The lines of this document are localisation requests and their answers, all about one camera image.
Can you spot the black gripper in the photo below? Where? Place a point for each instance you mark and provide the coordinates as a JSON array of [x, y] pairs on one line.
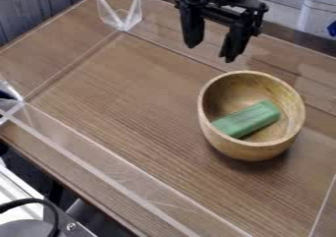
[[223, 11]]

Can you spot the green rectangular block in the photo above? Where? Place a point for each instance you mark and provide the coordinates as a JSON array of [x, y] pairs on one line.
[[248, 120]]

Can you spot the brown wooden bowl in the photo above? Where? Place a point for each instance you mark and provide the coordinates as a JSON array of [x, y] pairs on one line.
[[236, 90]]

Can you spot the white container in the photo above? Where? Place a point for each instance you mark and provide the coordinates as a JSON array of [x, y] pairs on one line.
[[317, 18]]

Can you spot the clear acrylic front barrier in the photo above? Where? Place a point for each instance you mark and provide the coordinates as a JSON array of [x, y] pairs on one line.
[[147, 206]]

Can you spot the clear acrylic corner bracket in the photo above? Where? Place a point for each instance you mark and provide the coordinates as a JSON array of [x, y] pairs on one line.
[[120, 19]]

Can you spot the grey metal bracket with screw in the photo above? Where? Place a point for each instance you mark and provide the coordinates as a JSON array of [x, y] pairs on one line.
[[56, 226]]

